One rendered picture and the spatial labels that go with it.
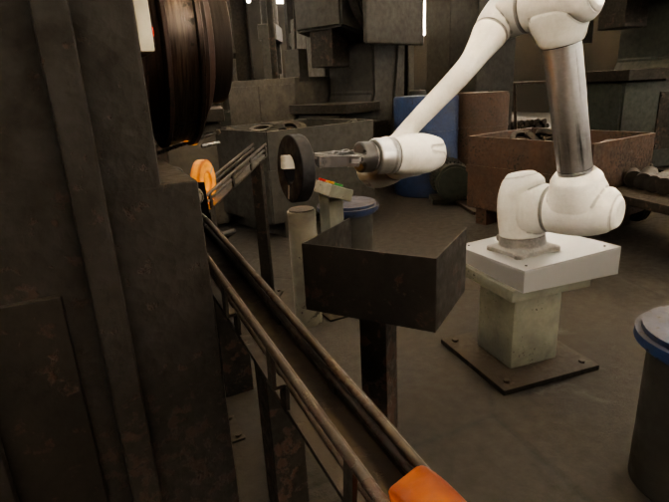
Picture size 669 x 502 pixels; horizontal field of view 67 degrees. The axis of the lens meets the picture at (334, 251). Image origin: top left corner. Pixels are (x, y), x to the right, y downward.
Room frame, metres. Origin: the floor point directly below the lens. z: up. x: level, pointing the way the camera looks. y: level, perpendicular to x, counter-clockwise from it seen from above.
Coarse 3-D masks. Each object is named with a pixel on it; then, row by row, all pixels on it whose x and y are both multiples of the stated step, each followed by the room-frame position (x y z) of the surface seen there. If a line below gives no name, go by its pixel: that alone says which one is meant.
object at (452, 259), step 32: (320, 256) 0.91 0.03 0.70; (352, 256) 0.87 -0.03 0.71; (384, 256) 0.84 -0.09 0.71; (416, 256) 0.82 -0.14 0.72; (448, 256) 0.86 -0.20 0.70; (320, 288) 0.91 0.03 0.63; (352, 288) 0.87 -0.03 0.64; (384, 288) 0.84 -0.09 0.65; (416, 288) 0.82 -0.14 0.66; (448, 288) 0.87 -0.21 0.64; (384, 320) 0.85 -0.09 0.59; (416, 320) 0.82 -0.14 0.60; (384, 352) 0.93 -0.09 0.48; (384, 384) 0.93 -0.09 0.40
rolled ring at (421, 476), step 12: (420, 468) 0.31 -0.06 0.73; (408, 480) 0.30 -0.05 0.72; (420, 480) 0.29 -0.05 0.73; (432, 480) 0.29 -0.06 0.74; (444, 480) 0.28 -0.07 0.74; (396, 492) 0.30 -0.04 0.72; (408, 492) 0.29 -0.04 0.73; (420, 492) 0.28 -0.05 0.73; (432, 492) 0.27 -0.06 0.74; (444, 492) 0.27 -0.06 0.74; (456, 492) 0.27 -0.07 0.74
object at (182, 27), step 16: (176, 0) 1.06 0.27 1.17; (192, 0) 1.07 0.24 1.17; (176, 16) 1.05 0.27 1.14; (192, 16) 1.06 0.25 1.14; (176, 32) 1.05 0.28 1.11; (192, 32) 1.06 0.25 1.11; (176, 48) 1.05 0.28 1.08; (192, 48) 1.06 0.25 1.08; (176, 64) 1.05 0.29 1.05; (192, 64) 1.07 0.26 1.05; (176, 80) 1.06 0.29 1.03; (192, 80) 1.07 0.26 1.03; (176, 96) 1.07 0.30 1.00; (192, 96) 1.09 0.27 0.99; (176, 112) 1.09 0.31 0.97; (192, 112) 1.11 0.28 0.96; (176, 128) 1.13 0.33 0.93; (192, 128) 1.15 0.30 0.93; (192, 144) 1.23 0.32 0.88
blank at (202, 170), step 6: (198, 162) 1.74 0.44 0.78; (204, 162) 1.76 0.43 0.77; (210, 162) 1.81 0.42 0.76; (192, 168) 1.72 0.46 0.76; (198, 168) 1.72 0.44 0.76; (204, 168) 1.75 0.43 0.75; (210, 168) 1.80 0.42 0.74; (192, 174) 1.71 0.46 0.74; (198, 174) 1.70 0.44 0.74; (204, 174) 1.74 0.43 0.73; (210, 174) 1.80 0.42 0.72; (198, 180) 1.70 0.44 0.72; (204, 180) 1.80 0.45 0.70; (210, 180) 1.80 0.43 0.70; (210, 186) 1.79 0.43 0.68
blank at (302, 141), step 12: (288, 144) 1.16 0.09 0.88; (300, 144) 1.12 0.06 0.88; (300, 156) 1.10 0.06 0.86; (312, 156) 1.11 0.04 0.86; (300, 168) 1.11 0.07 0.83; (312, 168) 1.10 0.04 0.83; (288, 180) 1.18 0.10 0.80; (300, 180) 1.11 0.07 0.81; (312, 180) 1.11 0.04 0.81; (288, 192) 1.17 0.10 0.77; (300, 192) 1.11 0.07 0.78; (312, 192) 1.12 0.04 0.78
